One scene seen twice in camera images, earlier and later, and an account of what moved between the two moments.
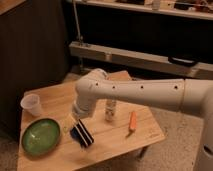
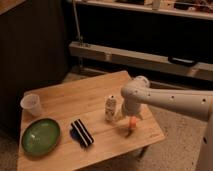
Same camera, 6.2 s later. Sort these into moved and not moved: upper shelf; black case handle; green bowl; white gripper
Moved: white gripper
Not moved: black case handle; upper shelf; green bowl
